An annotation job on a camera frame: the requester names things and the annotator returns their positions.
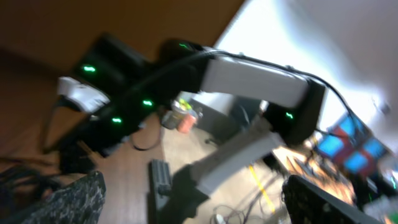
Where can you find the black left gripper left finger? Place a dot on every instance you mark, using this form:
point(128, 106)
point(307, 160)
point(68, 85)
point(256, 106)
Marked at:
point(80, 202)

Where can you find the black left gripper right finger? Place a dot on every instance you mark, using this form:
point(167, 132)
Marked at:
point(307, 203)

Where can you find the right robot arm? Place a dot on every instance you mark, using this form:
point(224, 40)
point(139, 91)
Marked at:
point(124, 88)

